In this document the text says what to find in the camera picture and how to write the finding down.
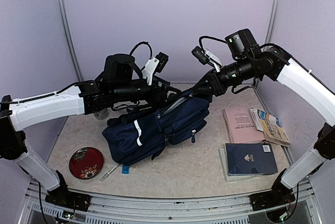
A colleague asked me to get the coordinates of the front aluminium rail base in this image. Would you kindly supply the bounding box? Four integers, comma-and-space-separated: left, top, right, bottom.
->
15, 180, 325, 223

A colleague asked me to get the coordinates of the left aluminium frame post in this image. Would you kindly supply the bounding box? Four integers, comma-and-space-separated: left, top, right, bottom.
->
57, 0, 84, 82

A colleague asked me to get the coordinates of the aluminium frame post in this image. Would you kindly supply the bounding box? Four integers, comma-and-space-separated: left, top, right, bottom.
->
251, 0, 284, 88
57, 0, 84, 82

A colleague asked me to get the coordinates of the black and blue stamp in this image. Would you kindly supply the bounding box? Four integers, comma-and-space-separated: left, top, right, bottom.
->
122, 165, 130, 174

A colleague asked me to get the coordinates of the navy blue student backpack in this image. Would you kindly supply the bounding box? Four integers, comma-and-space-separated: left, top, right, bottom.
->
102, 89, 212, 166

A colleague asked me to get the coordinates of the clear plastic syringe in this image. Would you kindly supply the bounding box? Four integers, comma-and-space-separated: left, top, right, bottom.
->
99, 164, 120, 182

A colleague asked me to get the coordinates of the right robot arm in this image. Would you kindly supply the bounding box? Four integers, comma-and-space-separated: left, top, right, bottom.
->
192, 28, 334, 211

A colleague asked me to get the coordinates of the pink paperback book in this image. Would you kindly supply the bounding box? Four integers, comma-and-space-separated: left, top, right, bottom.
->
222, 107, 265, 143

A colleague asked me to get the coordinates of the colourful comic booklet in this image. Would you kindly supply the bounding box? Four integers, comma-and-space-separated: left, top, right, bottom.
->
249, 107, 291, 147

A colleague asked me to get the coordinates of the right aluminium frame post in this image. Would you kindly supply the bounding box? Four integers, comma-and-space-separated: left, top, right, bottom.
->
251, 0, 284, 88

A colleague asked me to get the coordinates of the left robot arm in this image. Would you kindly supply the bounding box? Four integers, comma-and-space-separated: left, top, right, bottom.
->
1, 53, 171, 211

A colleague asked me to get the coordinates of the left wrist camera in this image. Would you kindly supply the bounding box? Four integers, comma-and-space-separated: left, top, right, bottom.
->
141, 52, 169, 86

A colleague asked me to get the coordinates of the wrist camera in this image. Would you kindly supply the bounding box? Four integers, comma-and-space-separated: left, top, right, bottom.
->
141, 52, 169, 86
191, 46, 222, 72

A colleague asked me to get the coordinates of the white patterned ceramic cup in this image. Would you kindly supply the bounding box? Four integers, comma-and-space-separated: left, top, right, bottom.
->
93, 108, 109, 120

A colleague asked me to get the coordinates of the grey white book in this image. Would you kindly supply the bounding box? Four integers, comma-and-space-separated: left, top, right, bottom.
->
218, 148, 262, 182

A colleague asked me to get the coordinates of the dark blue book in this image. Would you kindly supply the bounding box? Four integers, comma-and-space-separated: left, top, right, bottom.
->
225, 143, 278, 176

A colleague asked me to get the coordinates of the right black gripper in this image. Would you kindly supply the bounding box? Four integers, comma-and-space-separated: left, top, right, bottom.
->
193, 54, 257, 96

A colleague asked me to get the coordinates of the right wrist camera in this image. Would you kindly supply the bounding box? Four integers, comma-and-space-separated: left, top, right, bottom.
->
191, 46, 222, 72

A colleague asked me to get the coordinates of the red floral plate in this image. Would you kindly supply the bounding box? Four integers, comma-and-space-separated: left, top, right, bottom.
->
69, 147, 104, 180

